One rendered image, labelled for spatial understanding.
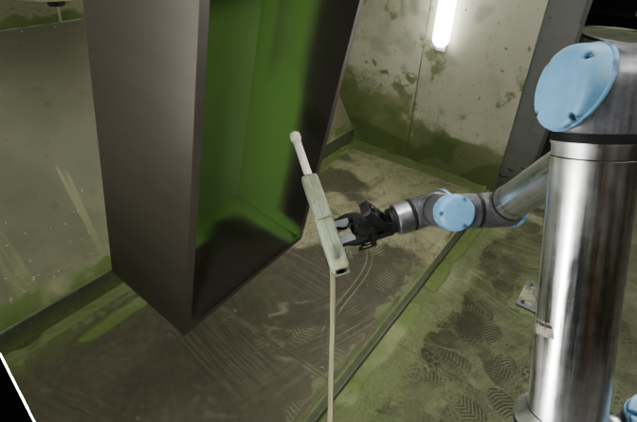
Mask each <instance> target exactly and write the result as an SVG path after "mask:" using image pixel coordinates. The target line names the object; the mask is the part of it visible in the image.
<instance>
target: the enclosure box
mask: <svg viewBox="0 0 637 422"><path fill-rule="evenodd" d="M363 2H364V0H82V5H83V14H84V22H85V31H86V40H87V48H88V57H89V65H90V75H91V83H92V92H93V101H94V109H95V118H96V126H97V135H98V144H99V152H100V169H101V178H102V187H103V195H104V204H105V212H106V221H107V229H108V238H109V247H110V256H111V265H112V271H113V272H114V273H115V274H116V275H117V276H118V277H119V278H120V279H121V280H122V281H123V282H125V283H126V284H127V285H128V286H129V287H131V288H132V289H133V290H134V291H135V292H136V294H137V295H139V296H140V297H141V298H142V299H143V300H144V301H145V302H147V303H148V304H149V305H150V306H151V307H152V308H153V309H155V310H156V311H157V312H158V313H159V314H160V315H161V316H162V317H164V318H165V319H166V320H167V321H168V322H169V323H170V324H172V325H173V326H174V327H175V328H176V329H177V330H178V331H179V332H181V333H182V334H183V335H184V336H185V335H187V334H188V333H189V332H190V331H191V330H192V329H193V328H194V327H195V326H196V325H198V324H199V323H200V322H201V321H203V320H204V319H205V318H206V317H208V316H209V315H210V314H211V313H212V312H214V311H215V310H216V309H217V308H218V307H220V306H221V305H222V304H223V303H225V302H226V301H227V300H228V299H229V298H231V297H232V296H233V295H234V294H235V293H237V292H238V291H239V290H240V289H241V288H243V287H244V286H245V285H246V284H248V283H249V282H250V281H251V280H252V279H254V278H255V277H256V276H257V275H259V274H260V273H261V272H262V271H263V270H265V269H266V268H267V267H268V266H270V265H271V264H272V263H273V262H274V261H276V260H277V259H278V258H279V257H280V256H282V255H283V254H284V253H285V252H286V251H287V250H289V249H290V248H291V247H293V246H294V245H295V244H296V243H297V242H298V241H299V240H300V239H301V237H302V234H303V230H304V227H305V223H306V219H307V215H308V212H309V209H310V207H309V204H308V200H307V197H306V194H305V191H304V188H303V186H302V181H301V178H302V177H303V176H304V174H303V171H302V168H301V165H300V161H299V158H298V155H297V152H296V149H295V146H294V143H293V142H292V141H291V138H290V134H291V133H292V132H295V131H297V132H299V133H300V137H301V140H300V141H301V144H302V147H303V149H304V152H305V154H306V157H307V160H308V163H309V166H310V169H311V171H312V174H317V175H319V169H320V165H321V161H322V158H323V154H324V151H325V147H326V143H327V139H328V136H329V133H330V129H331V125H332V121H333V117H334V113H335V111H336V107H337V100H338V96H339V93H340V89H341V86H342V82H343V78H344V75H345V71H346V67H347V63H348V60H349V57H350V53H351V49H352V45H353V41H354V38H355V32H356V28H357V24H358V20H359V17H360V13H361V10H362V6H363Z"/></svg>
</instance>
